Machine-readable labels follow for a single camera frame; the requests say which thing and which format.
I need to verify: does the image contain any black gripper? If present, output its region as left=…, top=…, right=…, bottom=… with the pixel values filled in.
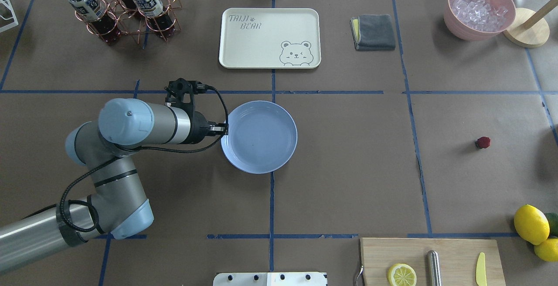
left=189, top=111, right=229, bottom=144

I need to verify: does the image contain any blue plate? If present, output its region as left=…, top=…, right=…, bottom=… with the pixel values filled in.
left=221, top=100, right=298, bottom=174

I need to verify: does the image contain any red strawberry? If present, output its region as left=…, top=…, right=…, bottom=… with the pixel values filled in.
left=474, top=136, right=491, bottom=150

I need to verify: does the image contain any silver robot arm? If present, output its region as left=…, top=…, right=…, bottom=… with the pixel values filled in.
left=1, top=99, right=228, bottom=274

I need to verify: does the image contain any cream bear tray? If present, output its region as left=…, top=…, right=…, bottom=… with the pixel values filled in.
left=219, top=8, right=322, bottom=69

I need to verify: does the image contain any drink bottle left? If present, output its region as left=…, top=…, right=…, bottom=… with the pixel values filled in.
left=133, top=0, right=175, bottom=38

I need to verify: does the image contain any drink bottle right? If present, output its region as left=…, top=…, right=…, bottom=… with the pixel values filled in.
left=68, top=0, right=120, bottom=44

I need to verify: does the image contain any grey folded cloth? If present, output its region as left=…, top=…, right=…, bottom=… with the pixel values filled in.
left=350, top=14, right=396, bottom=51

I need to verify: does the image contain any lemon half slice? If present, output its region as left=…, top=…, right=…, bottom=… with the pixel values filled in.
left=387, top=263, right=417, bottom=286

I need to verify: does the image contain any steel muddler black cap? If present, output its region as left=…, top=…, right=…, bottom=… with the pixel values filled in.
left=427, top=250, right=442, bottom=286

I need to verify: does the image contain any wooden cutting board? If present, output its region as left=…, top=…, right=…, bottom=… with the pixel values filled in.
left=354, top=238, right=507, bottom=286

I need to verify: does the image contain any pink ice bowl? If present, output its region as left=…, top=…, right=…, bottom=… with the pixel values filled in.
left=444, top=0, right=516, bottom=41

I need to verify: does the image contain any yellow plastic knife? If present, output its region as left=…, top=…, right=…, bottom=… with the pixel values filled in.
left=476, top=252, right=487, bottom=286

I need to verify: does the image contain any wooden cup stand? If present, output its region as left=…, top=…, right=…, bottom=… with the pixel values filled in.
left=504, top=0, right=558, bottom=48

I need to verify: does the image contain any yellow lemon front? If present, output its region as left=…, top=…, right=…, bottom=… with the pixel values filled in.
left=514, top=204, right=550, bottom=245

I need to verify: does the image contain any yellow lemon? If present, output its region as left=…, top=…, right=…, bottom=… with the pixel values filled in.
left=534, top=238, right=558, bottom=262
left=514, top=204, right=550, bottom=245

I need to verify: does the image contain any green lime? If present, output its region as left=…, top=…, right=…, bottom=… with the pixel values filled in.
left=544, top=212, right=558, bottom=238

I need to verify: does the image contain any yellow lemon back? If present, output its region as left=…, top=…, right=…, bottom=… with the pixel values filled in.
left=534, top=238, right=558, bottom=262

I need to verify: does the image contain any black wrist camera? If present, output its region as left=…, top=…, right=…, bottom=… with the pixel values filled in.
left=165, top=78, right=216, bottom=113

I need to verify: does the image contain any copper wire bottle rack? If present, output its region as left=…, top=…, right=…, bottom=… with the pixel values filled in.
left=75, top=0, right=183, bottom=46

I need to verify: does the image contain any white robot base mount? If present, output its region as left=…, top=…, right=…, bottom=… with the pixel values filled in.
left=213, top=272, right=328, bottom=286

